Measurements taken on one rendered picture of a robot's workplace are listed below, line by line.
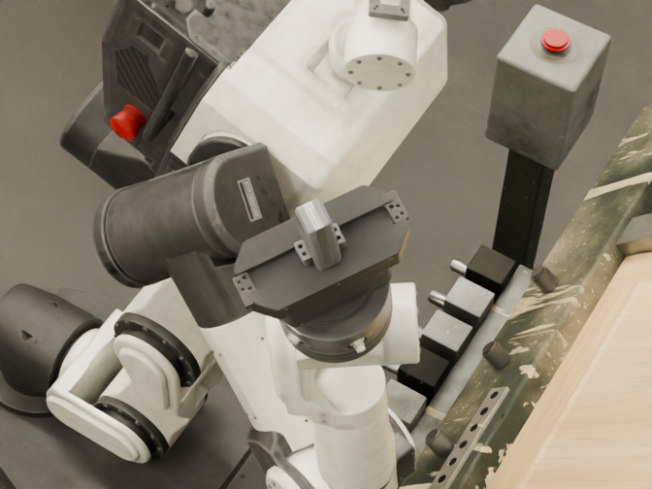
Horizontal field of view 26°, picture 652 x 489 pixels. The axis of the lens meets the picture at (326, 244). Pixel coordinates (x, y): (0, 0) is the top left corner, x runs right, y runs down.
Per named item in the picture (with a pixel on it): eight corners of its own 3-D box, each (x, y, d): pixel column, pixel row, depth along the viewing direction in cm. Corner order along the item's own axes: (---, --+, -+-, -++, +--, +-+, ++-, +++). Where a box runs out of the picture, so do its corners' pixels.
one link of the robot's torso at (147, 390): (77, 435, 238) (102, 327, 196) (147, 347, 247) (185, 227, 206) (151, 488, 237) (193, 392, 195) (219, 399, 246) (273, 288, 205)
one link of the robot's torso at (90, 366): (49, 421, 241) (37, 384, 230) (119, 336, 250) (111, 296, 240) (147, 480, 235) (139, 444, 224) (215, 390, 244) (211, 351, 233)
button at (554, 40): (547, 33, 196) (549, 22, 194) (573, 45, 194) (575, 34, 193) (534, 51, 194) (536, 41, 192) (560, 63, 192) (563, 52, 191)
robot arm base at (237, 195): (135, 324, 134) (72, 225, 130) (197, 250, 143) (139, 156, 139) (258, 292, 125) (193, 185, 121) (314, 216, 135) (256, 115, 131)
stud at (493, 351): (502, 356, 175) (486, 340, 174) (514, 354, 173) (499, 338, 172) (492, 372, 173) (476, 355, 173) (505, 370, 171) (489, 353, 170)
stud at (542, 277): (549, 281, 181) (535, 265, 180) (562, 278, 179) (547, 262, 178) (539, 295, 180) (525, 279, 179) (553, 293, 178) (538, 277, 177)
